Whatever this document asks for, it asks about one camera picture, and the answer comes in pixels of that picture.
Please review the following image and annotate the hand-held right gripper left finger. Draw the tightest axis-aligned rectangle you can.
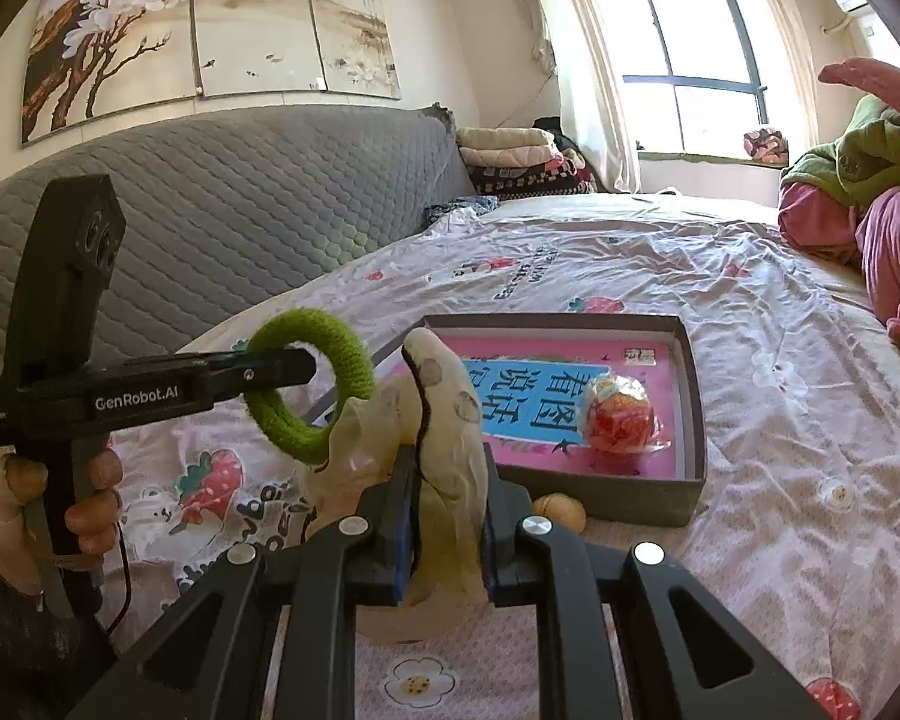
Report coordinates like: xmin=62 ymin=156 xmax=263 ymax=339
xmin=67 ymin=442 xmax=421 ymax=720

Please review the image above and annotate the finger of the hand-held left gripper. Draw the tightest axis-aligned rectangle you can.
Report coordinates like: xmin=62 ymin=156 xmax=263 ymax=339
xmin=195 ymin=350 xmax=317 ymax=410

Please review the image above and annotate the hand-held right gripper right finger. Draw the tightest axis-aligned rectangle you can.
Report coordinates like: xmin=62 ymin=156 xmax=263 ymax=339
xmin=480 ymin=446 xmax=830 ymax=720

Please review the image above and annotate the green fuzzy ring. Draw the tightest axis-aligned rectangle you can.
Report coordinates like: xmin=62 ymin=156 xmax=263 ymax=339
xmin=244 ymin=309 xmax=377 ymax=466

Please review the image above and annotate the small beige ball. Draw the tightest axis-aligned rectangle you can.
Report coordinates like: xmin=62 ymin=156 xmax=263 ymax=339
xmin=532 ymin=491 xmax=587 ymax=537

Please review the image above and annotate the cream plush toy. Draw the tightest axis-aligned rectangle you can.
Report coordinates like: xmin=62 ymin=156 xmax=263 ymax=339
xmin=300 ymin=326 xmax=492 ymax=642

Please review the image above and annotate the grey cardboard box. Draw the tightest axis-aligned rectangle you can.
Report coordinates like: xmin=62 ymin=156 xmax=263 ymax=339
xmin=304 ymin=313 xmax=710 ymax=527

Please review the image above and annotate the clear red snack packet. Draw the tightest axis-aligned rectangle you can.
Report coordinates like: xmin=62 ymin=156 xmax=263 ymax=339
xmin=576 ymin=371 xmax=676 ymax=458

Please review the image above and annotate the person's left forearm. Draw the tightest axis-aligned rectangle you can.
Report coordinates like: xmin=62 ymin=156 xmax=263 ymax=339
xmin=0 ymin=465 xmax=121 ymax=720

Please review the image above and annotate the person's left hand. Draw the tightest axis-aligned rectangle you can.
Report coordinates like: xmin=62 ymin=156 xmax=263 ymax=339
xmin=0 ymin=450 xmax=125 ymax=597

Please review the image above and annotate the grey quilted headboard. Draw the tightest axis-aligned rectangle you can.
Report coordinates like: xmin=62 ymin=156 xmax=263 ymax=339
xmin=0 ymin=101 xmax=475 ymax=391

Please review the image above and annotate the pink book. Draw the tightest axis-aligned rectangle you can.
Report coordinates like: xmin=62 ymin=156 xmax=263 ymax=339
xmin=379 ymin=330 xmax=680 ymax=479

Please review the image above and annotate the blue patterned cloth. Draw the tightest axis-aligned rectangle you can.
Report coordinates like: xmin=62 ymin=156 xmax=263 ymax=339
xmin=424 ymin=195 xmax=500 ymax=230

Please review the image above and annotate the pink folded blanket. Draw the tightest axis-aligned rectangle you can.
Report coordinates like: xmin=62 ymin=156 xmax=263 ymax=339
xmin=459 ymin=146 xmax=567 ymax=167

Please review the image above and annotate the dark checked folded blanket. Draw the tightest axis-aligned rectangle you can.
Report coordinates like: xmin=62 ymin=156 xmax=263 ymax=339
xmin=469 ymin=161 xmax=597 ymax=200

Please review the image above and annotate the cream folded blanket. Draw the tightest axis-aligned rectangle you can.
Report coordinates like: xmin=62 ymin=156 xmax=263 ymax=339
xmin=456 ymin=126 xmax=556 ymax=151

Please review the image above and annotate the printed bed sheet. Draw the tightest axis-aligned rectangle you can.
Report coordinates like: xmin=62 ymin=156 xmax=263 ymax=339
xmin=105 ymin=191 xmax=900 ymax=720

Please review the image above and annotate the dark cloth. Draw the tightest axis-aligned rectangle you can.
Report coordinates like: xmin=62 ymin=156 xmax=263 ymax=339
xmin=532 ymin=118 xmax=582 ymax=155

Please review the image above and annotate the white curtain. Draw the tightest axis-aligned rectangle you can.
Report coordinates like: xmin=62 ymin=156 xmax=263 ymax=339
xmin=735 ymin=0 xmax=822 ymax=166
xmin=506 ymin=0 xmax=642 ymax=196

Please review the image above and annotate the patterned cushion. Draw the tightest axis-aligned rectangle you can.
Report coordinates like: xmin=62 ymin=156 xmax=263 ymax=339
xmin=742 ymin=127 xmax=790 ymax=162

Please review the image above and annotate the window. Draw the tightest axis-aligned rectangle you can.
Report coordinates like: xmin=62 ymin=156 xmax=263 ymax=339
xmin=589 ymin=0 xmax=770 ymax=162

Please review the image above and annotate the green blanket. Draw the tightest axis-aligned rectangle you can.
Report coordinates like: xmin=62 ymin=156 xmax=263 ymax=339
xmin=780 ymin=94 xmax=900 ymax=207

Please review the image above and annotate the pink quilted mat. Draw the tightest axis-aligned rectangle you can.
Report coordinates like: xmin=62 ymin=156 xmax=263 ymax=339
xmin=817 ymin=56 xmax=900 ymax=136

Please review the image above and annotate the black cable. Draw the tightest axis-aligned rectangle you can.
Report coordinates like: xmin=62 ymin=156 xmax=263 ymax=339
xmin=94 ymin=521 xmax=132 ymax=635

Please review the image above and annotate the floral wall painting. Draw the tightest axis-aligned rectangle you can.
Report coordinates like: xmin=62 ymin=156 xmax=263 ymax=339
xmin=19 ymin=0 xmax=404 ymax=147

